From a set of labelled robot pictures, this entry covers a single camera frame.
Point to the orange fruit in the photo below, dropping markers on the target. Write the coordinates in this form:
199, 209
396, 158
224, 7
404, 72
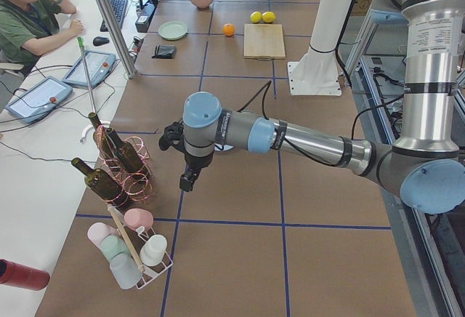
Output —
228, 29

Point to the white wire cup rack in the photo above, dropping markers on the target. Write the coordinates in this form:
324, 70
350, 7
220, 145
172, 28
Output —
139, 237

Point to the white cup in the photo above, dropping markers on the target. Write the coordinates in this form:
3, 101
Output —
153, 250

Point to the middle green wine bottle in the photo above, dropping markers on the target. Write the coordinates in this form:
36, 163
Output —
126, 154

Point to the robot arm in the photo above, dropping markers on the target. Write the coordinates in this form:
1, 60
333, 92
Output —
421, 167

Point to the front green wine bottle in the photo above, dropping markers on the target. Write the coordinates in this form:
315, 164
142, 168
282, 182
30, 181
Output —
99, 181

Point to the red cylinder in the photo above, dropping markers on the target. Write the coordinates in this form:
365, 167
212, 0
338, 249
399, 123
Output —
22, 276

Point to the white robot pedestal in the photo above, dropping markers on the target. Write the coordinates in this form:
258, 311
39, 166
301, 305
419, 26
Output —
316, 73

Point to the black computer mouse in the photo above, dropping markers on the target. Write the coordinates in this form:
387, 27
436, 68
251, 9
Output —
100, 40

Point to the near blue teach pendant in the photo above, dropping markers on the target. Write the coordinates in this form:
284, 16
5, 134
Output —
38, 101

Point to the aluminium frame post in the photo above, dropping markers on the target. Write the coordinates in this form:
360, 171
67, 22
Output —
117, 37

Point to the green plate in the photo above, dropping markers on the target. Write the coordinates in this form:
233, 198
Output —
173, 30

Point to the right lemon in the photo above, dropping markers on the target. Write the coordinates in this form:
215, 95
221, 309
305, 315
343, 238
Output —
268, 17

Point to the wooden rack handle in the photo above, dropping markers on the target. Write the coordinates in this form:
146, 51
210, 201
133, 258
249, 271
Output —
121, 229

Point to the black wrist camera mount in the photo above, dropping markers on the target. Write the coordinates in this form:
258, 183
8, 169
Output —
172, 137

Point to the seated person green shirt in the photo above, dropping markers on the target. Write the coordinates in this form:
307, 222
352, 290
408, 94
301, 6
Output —
29, 29

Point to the copper wire bottle rack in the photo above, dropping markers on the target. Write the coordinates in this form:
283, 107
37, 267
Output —
139, 190

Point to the light blue plate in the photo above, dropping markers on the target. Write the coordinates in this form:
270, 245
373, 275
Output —
222, 148

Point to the blue teach pendant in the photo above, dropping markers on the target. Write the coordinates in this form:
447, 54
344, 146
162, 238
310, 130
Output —
38, 101
100, 64

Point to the lemon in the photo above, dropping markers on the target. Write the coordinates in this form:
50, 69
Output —
268, 17
256, 17

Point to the rear green wine bottle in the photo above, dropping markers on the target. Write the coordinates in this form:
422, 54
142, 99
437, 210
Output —
99, 137

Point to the grey-green cup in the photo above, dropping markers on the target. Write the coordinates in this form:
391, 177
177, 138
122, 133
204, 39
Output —
125, 271

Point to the light pink cup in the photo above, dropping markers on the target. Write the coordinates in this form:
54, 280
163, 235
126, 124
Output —
98, 231

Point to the black keyboard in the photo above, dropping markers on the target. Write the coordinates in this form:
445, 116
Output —
119, 10

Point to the grey folded cloth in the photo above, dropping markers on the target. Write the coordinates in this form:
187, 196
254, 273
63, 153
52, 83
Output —
163, 51

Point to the far blue teach pendant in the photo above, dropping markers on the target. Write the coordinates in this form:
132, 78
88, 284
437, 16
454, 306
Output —
100, 64

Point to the bamboo cutting board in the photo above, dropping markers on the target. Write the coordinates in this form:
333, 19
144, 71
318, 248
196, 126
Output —
263, 41

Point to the left lemon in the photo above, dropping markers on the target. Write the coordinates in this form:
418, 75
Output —
256, 17

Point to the green wine bottle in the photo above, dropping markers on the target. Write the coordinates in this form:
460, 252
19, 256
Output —
99, 181
99, 137
126, 154

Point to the metal rod green tip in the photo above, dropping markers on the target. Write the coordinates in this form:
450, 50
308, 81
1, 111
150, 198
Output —
86, 72

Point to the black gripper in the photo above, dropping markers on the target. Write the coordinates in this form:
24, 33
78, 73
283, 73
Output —
196, 163

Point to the mint green cup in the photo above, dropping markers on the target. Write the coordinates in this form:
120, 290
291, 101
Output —
113, 245

